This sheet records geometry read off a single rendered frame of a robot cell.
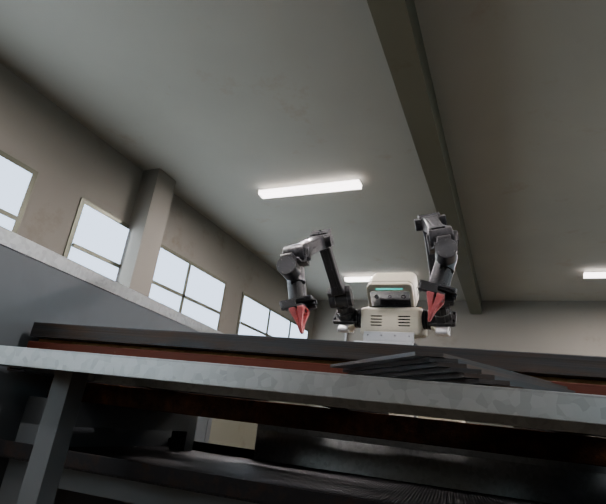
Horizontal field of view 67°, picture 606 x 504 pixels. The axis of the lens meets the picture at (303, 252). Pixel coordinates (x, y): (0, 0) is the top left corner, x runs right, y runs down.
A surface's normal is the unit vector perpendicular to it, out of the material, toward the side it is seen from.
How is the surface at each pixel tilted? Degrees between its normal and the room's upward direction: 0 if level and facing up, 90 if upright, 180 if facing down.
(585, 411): 90
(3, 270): 90
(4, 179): 90
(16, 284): 90
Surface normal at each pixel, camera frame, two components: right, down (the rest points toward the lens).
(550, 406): -0.29, -0.37
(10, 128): 0.91, -0.04
